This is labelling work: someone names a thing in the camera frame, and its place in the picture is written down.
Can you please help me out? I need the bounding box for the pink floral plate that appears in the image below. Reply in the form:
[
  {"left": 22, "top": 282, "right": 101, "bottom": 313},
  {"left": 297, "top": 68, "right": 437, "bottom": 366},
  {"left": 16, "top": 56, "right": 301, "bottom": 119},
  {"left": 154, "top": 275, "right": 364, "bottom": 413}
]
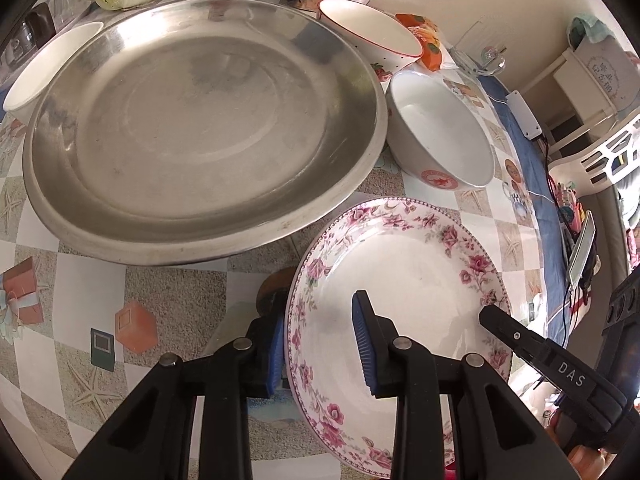
[{"left": 285, "top": 197, "right": 512, "bottom": 479}]

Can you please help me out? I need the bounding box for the white bowl red emblem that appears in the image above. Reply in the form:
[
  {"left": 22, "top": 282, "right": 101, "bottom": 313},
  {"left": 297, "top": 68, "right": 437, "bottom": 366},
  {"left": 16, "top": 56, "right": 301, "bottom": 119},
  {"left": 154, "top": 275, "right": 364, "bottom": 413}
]
[{"left": 386, "top": 70, "right": 495, "bottom": 191}]

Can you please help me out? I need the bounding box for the large steel plate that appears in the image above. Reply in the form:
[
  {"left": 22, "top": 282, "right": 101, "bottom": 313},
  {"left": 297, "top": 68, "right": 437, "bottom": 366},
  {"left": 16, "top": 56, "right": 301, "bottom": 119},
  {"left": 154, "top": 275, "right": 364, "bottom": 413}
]
[{"left": 23, "top": 0, "right": 387, "bottom": 266}]

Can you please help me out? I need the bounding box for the red rimmed strawberry bowl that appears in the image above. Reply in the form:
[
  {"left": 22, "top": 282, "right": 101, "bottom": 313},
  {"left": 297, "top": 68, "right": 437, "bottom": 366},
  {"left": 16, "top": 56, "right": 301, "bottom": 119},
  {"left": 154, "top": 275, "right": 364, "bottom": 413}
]
[{"left": 318, "top": 0, "right": 423, "bottom": 82}]

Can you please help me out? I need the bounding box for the white square bowl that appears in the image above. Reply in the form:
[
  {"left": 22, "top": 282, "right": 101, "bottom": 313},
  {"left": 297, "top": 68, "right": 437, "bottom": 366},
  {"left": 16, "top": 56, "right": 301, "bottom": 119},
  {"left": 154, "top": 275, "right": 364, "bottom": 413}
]
[{"left": 3, "top": 22, "right": 104, "bottom": 125}]

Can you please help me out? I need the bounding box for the blue plaid tablecloth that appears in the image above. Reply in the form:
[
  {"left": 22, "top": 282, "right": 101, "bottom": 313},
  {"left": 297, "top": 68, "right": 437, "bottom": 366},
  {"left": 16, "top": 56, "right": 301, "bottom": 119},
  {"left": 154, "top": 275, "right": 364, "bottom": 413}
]
[{"left": 480, "top": 76, "right": 570, "bottom": 347}]

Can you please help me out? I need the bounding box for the checkered plastic tablecloth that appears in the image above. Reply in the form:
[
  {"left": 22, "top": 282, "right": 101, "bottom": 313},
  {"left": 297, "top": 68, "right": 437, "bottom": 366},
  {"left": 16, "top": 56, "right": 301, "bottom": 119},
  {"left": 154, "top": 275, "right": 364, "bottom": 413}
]
[{"left": 1, "top": 77, "right": 544, "bottom": 479}]

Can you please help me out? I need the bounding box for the white plastic chair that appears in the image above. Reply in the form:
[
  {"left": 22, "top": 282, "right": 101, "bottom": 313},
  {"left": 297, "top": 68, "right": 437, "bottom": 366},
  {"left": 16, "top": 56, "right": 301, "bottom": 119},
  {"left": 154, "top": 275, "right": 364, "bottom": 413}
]
[{"left": 549, "top": 110, "right": 639, "bottom": 197}]

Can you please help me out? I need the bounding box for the white power strip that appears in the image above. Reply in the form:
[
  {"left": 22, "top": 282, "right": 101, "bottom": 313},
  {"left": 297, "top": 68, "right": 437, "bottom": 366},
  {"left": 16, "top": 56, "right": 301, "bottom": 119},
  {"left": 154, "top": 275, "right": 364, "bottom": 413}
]
[{"left": 506, "top": 90, "right": 542, "bottom": 141}]

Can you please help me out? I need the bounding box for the clear glass mug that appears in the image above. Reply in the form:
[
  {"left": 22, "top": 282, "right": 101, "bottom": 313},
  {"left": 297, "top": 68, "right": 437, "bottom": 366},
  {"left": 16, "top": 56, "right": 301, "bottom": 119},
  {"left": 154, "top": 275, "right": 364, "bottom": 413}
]
[{"left": 450, "top": 21, "right": 506, "bottom": 77}]

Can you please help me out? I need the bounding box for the orange snack packet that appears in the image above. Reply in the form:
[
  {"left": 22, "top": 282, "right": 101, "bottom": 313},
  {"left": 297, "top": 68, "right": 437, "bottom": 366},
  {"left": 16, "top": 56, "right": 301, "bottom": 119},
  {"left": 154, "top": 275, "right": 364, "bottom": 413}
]
[{"left": 395, "top": 13, "right": 445, "bottom": 72}]

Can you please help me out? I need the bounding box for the drinking glass right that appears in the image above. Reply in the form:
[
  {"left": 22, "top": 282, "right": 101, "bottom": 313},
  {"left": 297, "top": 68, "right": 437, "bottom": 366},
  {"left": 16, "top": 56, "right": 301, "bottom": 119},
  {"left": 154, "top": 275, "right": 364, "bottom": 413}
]
[{"left": 47, "top": 0, "right": 91, "bottom": 30}]

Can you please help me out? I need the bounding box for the glass teapot brown handle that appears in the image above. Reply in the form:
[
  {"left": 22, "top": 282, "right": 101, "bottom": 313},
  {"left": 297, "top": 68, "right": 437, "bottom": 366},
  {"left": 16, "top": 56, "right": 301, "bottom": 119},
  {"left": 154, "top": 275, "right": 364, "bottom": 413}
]
[{"left": 3, "top": 2, "right": 56, "bottom": 66}]

